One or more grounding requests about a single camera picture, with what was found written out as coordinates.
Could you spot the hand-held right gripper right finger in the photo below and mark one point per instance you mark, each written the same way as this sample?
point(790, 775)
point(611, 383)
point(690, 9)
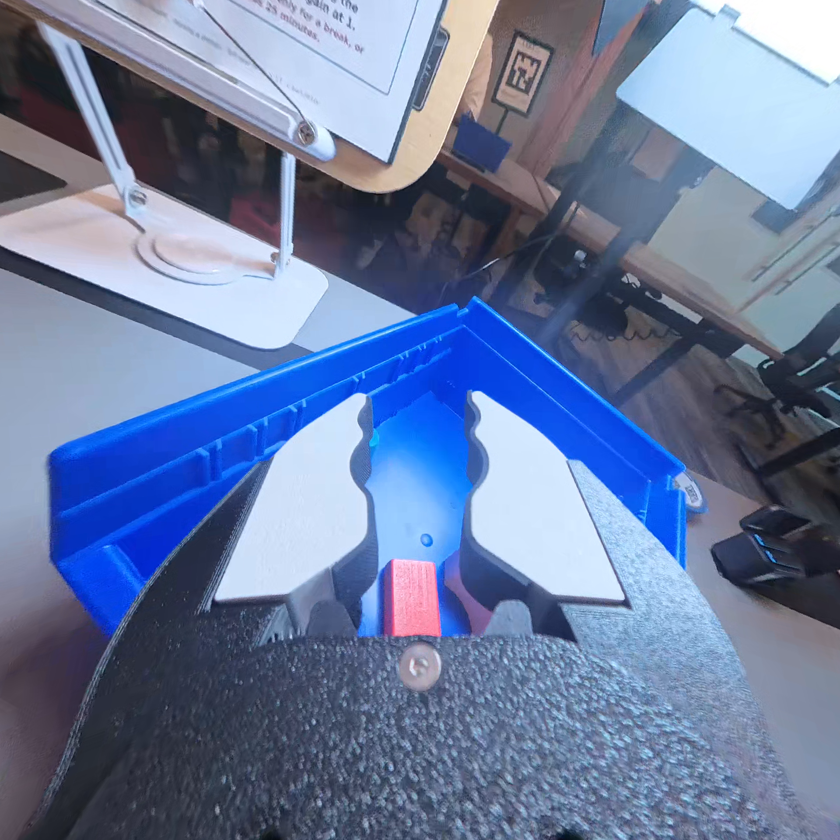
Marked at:
point(538, 518)

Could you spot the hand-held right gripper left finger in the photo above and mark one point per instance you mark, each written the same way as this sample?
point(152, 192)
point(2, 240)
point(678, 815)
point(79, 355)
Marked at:
point(302, 512)

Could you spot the red arch block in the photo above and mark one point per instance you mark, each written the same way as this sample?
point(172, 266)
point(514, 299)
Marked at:
point(412, 600)

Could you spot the blue plastic bin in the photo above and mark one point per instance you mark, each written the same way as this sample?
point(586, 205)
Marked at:
point(164, 472)

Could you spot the blue tape roll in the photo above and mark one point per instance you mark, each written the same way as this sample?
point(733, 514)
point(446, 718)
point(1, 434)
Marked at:
point(695, 502)

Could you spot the white document stand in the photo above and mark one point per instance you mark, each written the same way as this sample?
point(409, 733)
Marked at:
point(249, 308)

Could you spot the black battery charger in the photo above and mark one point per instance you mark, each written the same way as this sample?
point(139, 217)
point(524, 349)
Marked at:
point(754, 551)

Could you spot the wooden table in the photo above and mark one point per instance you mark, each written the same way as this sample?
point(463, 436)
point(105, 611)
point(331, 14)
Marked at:
point(709, 305)

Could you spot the small blue bin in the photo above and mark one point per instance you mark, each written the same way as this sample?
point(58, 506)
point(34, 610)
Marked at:
point(482, 141)

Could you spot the wooden backing board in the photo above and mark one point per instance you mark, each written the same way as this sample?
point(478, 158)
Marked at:
point(459, 111)

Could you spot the black white tag sign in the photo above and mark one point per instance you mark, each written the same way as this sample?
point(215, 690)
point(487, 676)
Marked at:
point(522, 72)

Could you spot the printed instruction sheet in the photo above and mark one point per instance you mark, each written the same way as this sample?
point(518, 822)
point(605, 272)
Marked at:
point(367, 59)

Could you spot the pale grey monitor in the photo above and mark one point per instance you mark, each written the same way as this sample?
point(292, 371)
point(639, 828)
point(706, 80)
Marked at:
point(722, 98)

